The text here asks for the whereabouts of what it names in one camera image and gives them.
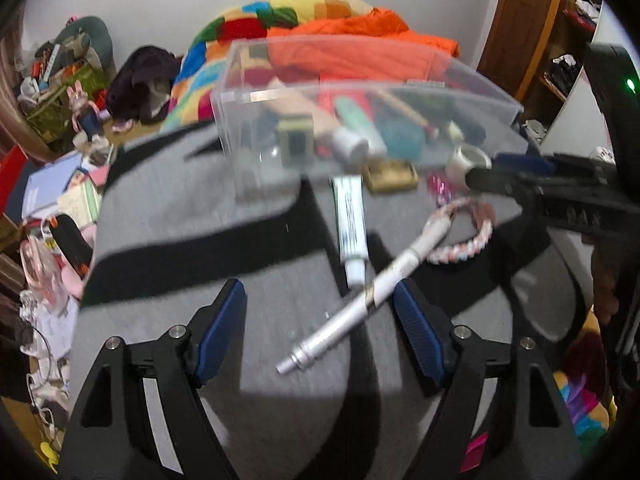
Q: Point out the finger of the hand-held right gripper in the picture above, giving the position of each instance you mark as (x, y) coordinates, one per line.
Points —
(500, 182)
(522, 162)

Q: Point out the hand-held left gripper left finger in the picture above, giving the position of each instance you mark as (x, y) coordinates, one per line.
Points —
(220, 335)

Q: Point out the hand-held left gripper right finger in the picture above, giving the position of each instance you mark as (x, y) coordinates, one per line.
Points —
(422, 332)

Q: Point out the small white round container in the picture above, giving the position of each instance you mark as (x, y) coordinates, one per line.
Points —
(460, 162)

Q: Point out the pink glitter trinket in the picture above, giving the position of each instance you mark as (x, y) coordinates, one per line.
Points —
(440, 189)

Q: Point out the white silver pen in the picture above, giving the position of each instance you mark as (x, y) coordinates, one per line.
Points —
(360, 305)

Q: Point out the small gold box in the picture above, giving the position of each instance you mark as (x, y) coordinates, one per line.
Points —
(390, 177)

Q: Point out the beige stick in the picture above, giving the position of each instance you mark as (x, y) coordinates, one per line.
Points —
(407, 110)

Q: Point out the white ointment tube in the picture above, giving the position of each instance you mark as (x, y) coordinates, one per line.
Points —
(350, 220)

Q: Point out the mint green bottle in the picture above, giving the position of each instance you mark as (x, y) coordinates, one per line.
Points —
(360, 120)

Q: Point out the clear plastic storage box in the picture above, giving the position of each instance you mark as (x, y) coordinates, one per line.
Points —
(240, 160)

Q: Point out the green cube with black dots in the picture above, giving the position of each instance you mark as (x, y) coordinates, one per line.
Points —
(296, 142)

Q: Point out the beige cosmetic tube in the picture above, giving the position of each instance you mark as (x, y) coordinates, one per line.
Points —
(300, 105)

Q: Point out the person's right hand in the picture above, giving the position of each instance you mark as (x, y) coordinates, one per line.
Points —
(606, 290)

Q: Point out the grey bag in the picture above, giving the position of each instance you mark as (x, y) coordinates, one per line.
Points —
(534, 130)

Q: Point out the white wardrobe sliding door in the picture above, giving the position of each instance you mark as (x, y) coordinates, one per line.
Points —
(575, 120)

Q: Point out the grey black blanket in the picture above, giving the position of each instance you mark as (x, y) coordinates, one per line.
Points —
(200, 220)

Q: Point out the wooden wardrobe shelf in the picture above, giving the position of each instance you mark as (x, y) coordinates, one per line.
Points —
(565, 35)

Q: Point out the brown wooden door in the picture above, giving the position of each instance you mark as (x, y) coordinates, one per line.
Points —
(520, 25)

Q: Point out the black orange tool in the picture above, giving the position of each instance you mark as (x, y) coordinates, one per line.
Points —
(70, 245)

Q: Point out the pink transparent bag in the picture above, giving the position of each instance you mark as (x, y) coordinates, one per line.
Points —
(42, 275)

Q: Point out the pale green booklet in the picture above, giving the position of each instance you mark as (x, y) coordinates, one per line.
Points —
(80, 200)

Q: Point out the pink book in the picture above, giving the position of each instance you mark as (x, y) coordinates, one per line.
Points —
(98, 177)

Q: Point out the orange down jacket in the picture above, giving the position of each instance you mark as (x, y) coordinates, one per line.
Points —
(350, 40)

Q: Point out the blue notebook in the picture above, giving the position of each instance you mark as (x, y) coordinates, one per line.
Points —
(47, 185)

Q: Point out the dark blue bottle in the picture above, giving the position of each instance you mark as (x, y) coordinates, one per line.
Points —
(91, 127)

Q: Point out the red box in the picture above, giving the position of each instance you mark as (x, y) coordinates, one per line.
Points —
(12, 172)

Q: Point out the dark clothes pile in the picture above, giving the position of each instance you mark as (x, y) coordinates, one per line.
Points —
(140, 80)

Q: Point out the pink rabbit doll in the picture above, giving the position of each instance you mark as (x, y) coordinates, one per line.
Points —
(82, 105)

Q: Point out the green storage bag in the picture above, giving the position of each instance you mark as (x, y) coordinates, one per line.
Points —
(50, 110)

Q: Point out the colourful patchwork quilt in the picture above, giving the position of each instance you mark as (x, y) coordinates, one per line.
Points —
(210, 50)

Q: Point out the grey green neck pillow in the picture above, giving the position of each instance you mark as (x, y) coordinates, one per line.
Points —
(92, 35)

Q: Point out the pink curtain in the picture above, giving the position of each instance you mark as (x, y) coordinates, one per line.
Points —
(10, 85)

